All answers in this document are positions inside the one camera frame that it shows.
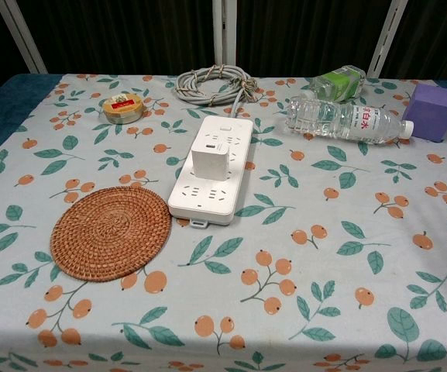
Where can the purple foam block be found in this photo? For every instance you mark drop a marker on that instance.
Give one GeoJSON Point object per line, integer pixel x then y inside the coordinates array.
{"type": "Point", "coordinates": [432, 113]}

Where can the clear water bottle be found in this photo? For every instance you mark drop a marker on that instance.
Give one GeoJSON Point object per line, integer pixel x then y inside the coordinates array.
{"type": "Point", "coordinates": [335, 119]}

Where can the floral fruit print tablecloth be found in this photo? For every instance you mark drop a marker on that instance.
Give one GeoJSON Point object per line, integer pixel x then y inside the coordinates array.
{"type": "Point", "coordinates": [324, 252]}

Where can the white slotted metal upright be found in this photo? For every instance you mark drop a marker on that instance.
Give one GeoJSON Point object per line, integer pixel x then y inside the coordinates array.
{"type": "Point", "coordinates": [224, 31]}
{"type": "Point", "coordinates": [387, 33]}
{"type": "Point", "coordinates": [21, 33]}

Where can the white power strip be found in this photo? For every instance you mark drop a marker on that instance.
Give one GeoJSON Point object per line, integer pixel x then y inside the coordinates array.
{"type": "Point", "coordinates": [198, 193]}

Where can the dark blue table cover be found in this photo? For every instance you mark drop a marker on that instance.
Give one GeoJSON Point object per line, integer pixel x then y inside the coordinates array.
{"type": "Point", "coordinates": [10, 104]}

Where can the round woven rattan coaster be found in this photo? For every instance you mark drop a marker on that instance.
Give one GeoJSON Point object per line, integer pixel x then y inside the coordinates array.
{"type": "Point", "coordinates": [111, 233]}

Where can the green labelled plastic bottle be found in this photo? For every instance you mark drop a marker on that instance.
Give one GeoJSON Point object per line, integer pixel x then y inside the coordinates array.
{"type": "Point", "coordinates": [335, 85]}

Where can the white cube charger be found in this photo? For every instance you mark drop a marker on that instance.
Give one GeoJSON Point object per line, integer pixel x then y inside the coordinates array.
{"type": "Point", "coordinates": [211, 161]}

